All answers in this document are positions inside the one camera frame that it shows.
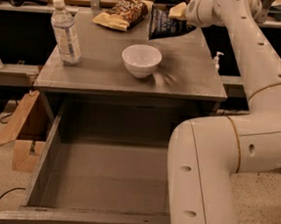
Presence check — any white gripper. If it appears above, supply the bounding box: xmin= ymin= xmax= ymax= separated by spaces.
xmin=168 ymin=0 xmax=223 ymax=28

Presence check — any blue chip bag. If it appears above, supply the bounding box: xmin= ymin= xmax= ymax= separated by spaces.
xmin=148 ymin=4 xmax=196 ymax=40

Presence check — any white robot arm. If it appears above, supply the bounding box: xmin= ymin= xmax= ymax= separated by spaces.
xmin=167 ymin=0 xmax=281 ymax=224

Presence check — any brown yellow chip bag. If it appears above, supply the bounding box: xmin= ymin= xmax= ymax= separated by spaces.
xmin=92 ymin=0 xmax=153 ymax=31

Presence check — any grey cabinet counter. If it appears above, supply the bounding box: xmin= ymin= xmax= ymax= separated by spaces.
xmin=34 ymin=10 xmax=226 ymax=110

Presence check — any grey open top drawer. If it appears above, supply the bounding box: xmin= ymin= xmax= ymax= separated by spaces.
xmin=0 ymin=89 xmax=258 ymax=224

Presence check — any small pump dispenser bottle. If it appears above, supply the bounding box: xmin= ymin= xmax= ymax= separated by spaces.
xmin=213 ymin=51 xmax=224 ymax=72

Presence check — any white ceramic bowl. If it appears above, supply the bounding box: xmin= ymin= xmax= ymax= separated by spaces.
xmin=121 ymin=44 xmax=163 ymax=78

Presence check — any clear plastic water bottle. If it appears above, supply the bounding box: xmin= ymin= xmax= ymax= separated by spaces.
xmin=51 ymin=0 xmax=81 ymax=66

